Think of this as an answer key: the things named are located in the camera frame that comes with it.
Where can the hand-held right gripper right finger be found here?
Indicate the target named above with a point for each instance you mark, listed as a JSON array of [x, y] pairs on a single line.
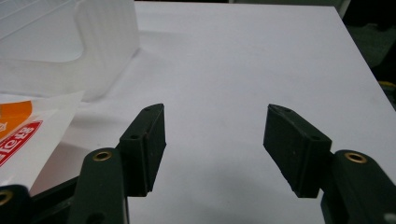
[[295, 152]]

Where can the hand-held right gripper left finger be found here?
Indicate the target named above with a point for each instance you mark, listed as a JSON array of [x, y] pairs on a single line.
[[141, 149]]

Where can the white packet with orange print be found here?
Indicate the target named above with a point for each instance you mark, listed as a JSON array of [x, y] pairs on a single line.
[[28, 137]]

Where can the translucent white plastic storage bin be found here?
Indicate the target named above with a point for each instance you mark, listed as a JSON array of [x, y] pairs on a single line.
[[59, 43]]

